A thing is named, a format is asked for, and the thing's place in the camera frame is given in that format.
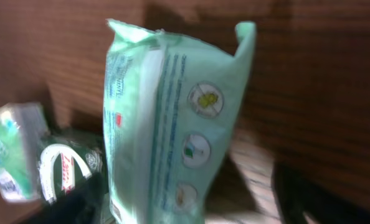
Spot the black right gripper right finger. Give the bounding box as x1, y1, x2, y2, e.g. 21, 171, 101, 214
272, 162, 370, 224

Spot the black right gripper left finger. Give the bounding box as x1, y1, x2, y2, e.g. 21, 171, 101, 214
20, 174, 106, 224

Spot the dark green scrub pad pack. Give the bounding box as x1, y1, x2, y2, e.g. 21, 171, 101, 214
37, 128, 107, 204

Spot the small teal tissue pack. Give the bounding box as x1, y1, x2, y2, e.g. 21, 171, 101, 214
0, 102, 49, 203

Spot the green Kleenex tissue pack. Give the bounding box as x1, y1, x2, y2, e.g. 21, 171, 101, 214
103, 19, 257, 224

